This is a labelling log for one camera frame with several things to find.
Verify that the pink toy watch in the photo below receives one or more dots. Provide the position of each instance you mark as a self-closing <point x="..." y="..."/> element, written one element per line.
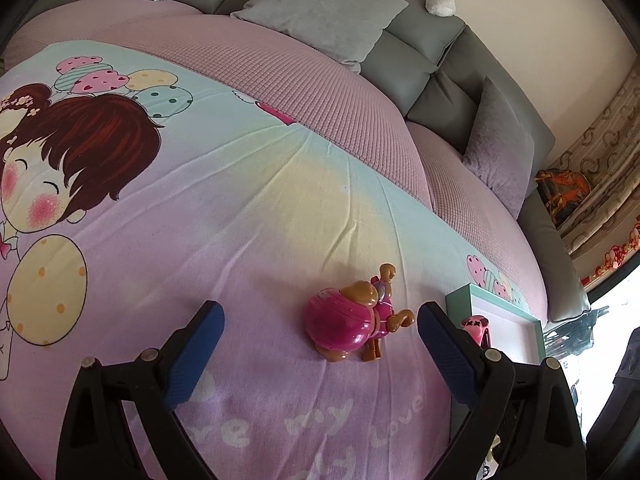
<point x="475" y="330"/>

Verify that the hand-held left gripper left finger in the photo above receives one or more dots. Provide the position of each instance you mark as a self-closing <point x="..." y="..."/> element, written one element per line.
<point x="192" y="360"/>

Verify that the red hanging decorations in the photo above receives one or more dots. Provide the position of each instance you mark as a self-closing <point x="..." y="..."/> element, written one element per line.
<point x="620" y="252"/>

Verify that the grey sofa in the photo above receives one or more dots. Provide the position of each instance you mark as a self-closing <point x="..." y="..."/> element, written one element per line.
<point x="415" y="25"/>

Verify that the purple grey cushion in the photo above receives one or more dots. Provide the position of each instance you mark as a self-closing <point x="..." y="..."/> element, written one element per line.
<point x="500" y="150"/>

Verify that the pink puppy toy figure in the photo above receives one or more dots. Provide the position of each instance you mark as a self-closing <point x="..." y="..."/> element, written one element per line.
<point x="340" y="325"/>

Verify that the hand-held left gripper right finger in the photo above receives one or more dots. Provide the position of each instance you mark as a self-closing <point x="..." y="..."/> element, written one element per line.
<point x="452" y="360"/>

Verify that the orange patterned bag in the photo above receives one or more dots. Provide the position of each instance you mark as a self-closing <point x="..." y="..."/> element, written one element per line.
<point x="565" y="192"/>

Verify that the beige patterned curtain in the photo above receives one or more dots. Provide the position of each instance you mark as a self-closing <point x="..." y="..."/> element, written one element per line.
<point x="610" y="145"/>

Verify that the dark cluttered rack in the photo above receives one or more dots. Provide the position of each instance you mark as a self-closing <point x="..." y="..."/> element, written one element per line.
<point x="570" y="330"/>

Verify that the pink sofa cover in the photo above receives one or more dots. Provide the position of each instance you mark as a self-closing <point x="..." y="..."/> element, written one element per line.
<point x="250" y="60"/>

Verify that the cartoon printed blanket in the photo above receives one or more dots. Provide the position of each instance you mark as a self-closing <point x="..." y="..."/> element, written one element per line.
<point x="200" y="200"/>

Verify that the teal cardboard tray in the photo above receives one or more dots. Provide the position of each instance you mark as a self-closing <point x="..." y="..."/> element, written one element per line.
<point x="505" y="325"/>

